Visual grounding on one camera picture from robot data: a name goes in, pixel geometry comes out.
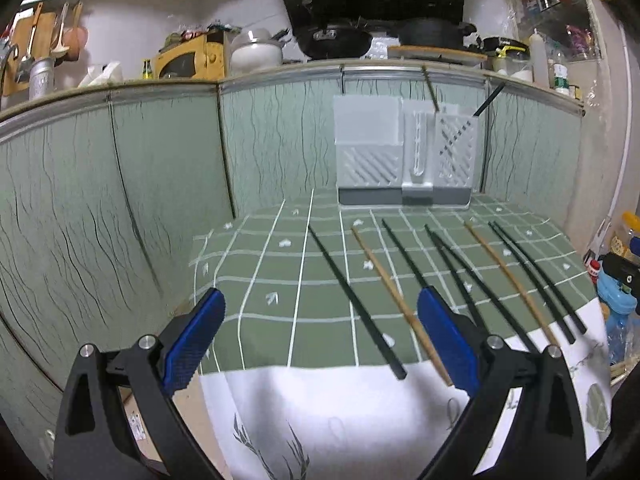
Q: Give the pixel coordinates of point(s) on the black chopstick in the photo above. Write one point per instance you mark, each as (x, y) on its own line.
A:
(533, 285)
(479, 285)
(405, 255)
(452, 272)
(357, 305)
(543, 280)
(490, 99)

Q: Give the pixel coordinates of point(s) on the olive wooden chopstick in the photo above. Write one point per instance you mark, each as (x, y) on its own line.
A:
(430, 87)

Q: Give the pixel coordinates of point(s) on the white squeeze bottle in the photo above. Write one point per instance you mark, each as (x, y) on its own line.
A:
(539, 60)

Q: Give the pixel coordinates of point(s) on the green labelled jar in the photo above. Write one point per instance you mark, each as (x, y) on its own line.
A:
(561, 80)

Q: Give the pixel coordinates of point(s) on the metal spatula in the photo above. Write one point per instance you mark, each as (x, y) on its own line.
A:
(31, 45)

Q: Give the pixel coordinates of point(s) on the white floral cloth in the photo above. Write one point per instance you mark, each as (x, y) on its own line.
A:
(325, 410)

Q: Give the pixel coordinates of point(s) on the white pipe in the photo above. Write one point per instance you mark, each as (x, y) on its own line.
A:
(627, 125)

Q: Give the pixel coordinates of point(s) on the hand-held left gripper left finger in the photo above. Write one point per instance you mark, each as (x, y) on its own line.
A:
(195, 340)

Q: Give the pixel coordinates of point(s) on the green checked tablecloth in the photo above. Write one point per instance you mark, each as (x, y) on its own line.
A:
(320, 280)

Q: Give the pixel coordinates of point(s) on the yellow capped bottle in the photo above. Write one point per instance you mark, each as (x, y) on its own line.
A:
(627, 232)

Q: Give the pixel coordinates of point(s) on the red capped bottle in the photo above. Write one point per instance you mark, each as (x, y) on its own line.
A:
(594, 270)

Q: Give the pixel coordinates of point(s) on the metal ladle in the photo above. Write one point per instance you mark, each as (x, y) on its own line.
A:
(60, 42)

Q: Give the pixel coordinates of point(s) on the wall shelf with plastic cover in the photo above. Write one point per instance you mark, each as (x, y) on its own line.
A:
(560, 5)

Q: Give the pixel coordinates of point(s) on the wooden cutting board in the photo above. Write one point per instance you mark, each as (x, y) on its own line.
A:
(42, 35)

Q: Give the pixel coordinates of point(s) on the yellow bread box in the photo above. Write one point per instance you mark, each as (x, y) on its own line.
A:
(185, 62)

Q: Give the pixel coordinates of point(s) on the pink hanging pan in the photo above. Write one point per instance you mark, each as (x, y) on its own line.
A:
(77, 37)

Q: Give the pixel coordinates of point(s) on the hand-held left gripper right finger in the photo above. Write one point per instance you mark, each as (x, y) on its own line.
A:
(447, 340)

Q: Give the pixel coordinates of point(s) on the white bowl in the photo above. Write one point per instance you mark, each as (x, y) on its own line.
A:
(255, 57)

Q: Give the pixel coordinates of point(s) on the metal cup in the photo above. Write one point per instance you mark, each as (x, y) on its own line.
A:
(41, 80)

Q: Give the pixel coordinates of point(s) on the black wok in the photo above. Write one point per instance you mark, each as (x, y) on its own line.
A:
(332, 40)

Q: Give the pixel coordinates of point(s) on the black appliance with yellow label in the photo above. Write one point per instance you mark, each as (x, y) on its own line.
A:
(505, 46)

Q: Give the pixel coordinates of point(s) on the green glass bottle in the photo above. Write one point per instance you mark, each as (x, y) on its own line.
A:
(147, 70)

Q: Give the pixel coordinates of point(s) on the white grey utensil holder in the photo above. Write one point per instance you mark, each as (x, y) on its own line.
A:
(370, 170)

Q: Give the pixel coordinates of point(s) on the clear jar with white powder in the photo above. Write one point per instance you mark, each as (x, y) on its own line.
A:
(515, 70)

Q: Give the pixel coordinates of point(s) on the black cooking pot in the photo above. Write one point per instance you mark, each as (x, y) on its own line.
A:
(430, 35)

